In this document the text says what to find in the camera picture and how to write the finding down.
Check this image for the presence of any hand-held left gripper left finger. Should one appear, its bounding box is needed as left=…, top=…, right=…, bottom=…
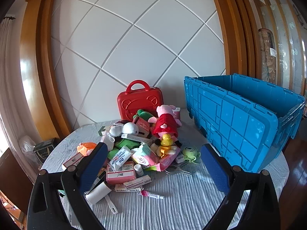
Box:
left=27, top=142, right=109, bottom=230

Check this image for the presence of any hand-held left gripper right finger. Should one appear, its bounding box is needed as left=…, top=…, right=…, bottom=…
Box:
left=200, top=143, right=281, bottom=230

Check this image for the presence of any white lint roller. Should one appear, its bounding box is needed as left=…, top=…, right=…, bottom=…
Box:
left=86, top=182, right=118, bottom=214

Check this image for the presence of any pink package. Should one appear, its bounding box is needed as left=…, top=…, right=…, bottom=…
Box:
left=144, top=152, right=183, bottom=172

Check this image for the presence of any blue plastic crate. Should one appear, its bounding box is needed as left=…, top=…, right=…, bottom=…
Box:
left=183, top=73, right=305, bottom=173

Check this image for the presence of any pink tissue pack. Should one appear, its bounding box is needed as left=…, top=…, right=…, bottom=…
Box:
left=131, top=143, right=160, bottom=169

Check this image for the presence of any cloth-covered desktop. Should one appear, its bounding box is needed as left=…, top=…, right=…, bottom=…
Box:
left=40, top=118, right=290, bottom=230

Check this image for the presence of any orange plush toy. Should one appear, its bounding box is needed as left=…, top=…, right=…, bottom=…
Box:
left=77, top=142, right=97, bottom=156

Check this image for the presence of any white box with red stripe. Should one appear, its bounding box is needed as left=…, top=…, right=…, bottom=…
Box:
left=63, top=154, right=85, bottom=170

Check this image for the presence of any white and blue wipes packet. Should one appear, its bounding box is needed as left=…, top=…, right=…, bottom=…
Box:
left=107, top=148, right=133, bottom=172

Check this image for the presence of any white face mask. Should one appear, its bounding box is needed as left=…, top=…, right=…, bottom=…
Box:
left=101, top=132, right=116, bottom=152

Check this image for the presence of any pink box with white label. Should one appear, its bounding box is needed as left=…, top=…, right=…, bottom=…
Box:
left=106, top=161, right=137, bottom=185

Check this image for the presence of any green one-eyed monster toy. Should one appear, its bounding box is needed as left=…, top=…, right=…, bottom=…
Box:
left=183, top=147, right=201, bottom=164

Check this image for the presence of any green cloth toy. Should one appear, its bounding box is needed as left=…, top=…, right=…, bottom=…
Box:
left=114, top=140, right=142, bottom=154

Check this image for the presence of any small green box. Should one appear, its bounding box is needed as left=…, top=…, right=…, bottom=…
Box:
left=98, top=126, right=113, bottom=136

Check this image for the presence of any long white and pink box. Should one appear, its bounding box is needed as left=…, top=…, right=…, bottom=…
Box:
left=123, top=175, right=152, bottom=189

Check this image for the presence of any black gift box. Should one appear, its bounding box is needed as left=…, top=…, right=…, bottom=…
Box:
left=33, top=138, right=60, bottom=164

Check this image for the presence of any white round plush toy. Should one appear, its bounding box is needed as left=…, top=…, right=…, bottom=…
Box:
left=109, top=122, right=140, bottom=136

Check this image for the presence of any yellow duck toy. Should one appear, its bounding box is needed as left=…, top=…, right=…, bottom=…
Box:
left=155, top=134, right=181, bottom=157

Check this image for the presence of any red patterned box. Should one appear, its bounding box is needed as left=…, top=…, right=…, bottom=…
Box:
left=133, top=116, right=152, bottom=138

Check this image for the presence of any white tube with pink cap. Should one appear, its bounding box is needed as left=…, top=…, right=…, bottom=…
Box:
left=138, top=190, right=165, bottom=200

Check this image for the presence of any pink pig plush toy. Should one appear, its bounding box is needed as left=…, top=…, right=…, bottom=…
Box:
left=148, top=104, right=183, bottom=140

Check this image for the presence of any green frog plush toy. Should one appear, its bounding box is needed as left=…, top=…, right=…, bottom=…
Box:
left=133, top=109, right=151, bottom=122

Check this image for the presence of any clear plastic bag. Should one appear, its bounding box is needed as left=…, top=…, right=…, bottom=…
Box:
left=19, top=135, right=36, bottom=157

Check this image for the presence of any red toy suitcase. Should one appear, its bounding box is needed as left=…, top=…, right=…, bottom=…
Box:
left=117, top=80, right=164, bottom=123

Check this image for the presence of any dark wooden furniture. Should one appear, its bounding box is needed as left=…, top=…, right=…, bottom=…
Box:
left=0, top=147, right=33, bottom=214

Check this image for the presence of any white sheer curtain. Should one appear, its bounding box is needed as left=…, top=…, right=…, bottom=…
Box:
left=0, top=17, right=27, bottom=159

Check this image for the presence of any brown patterned rolled carpet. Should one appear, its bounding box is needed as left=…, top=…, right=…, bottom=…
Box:
left=258, top=28, right=276, bottom=82

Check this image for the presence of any wooden slat glass partition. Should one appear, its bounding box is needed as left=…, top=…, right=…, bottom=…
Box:
left=248, top=0, right=307, bottom=101

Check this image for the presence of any wooden wall pillar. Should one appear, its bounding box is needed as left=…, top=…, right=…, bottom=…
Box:
left=207, top=0, right=262, bottom=79
left=20, top=0, right=72, bottom=137

